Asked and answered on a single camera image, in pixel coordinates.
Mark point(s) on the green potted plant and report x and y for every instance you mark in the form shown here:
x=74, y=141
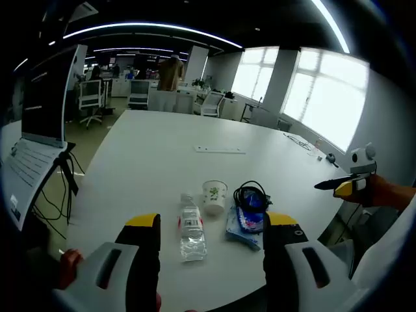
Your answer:
x=198, y=83

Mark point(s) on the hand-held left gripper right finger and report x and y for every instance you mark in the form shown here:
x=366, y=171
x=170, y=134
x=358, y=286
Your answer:
x=312, y=286

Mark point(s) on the white desk partition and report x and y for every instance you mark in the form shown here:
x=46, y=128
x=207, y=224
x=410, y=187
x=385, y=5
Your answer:
x=169, y=100

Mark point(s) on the black laptop stand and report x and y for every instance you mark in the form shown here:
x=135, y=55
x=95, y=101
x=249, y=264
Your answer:
x=70, y=172

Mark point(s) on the straight ceiling light strip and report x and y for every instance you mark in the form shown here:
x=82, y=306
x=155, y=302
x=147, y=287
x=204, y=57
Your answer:
x=331, y=22

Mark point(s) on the person's left hand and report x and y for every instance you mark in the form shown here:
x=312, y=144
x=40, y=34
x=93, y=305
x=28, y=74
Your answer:
x=70, y=266

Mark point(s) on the large pale blue packet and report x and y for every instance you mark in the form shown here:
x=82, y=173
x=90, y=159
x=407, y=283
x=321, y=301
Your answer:
x=237, y=237

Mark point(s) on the grey mesh chair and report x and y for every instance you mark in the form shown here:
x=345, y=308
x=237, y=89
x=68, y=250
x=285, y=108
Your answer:
x=341, y=256

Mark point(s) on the person's right hand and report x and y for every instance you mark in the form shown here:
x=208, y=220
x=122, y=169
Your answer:
x=373, y=191

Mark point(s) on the white strip table cover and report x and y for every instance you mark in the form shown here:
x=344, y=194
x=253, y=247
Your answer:
x=221, y=149

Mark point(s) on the curved ceiling light strip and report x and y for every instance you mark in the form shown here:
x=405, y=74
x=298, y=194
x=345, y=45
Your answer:
x=146, y=25

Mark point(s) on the white office chair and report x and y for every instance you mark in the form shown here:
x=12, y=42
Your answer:
x=139, y=94
x=90, y=97
x=213, y=104

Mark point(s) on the small black round object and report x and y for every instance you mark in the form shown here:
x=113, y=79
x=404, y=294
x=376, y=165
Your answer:
x=331, y=157

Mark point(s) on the silver laptop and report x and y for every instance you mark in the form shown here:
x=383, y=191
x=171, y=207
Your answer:
x=42, y=107

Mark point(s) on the ceiling air vent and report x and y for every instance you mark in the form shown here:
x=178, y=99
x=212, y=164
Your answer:
x=83, y=11

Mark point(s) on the wide bright window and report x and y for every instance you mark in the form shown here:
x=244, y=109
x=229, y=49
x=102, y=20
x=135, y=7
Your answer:
x=328, y=97

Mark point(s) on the white round table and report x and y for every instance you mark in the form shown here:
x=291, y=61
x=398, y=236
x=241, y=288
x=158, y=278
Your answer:
x=156, y=169

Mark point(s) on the clear plastic water bottle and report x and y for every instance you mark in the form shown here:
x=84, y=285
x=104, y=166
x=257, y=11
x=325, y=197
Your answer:
x=192, y=234

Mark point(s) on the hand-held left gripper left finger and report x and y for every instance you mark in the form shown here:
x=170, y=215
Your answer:
x=97, y=279

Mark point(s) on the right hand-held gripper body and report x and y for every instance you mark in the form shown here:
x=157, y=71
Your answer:
x=360, y=162

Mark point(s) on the narrow bright window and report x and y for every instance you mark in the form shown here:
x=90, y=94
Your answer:
x=253, y=74

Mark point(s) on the white paper cup leaf print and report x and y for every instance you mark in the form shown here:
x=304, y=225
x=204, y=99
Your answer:
x=214, y=198

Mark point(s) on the person's white shirt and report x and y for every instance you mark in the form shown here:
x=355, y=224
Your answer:
x=386, y=253

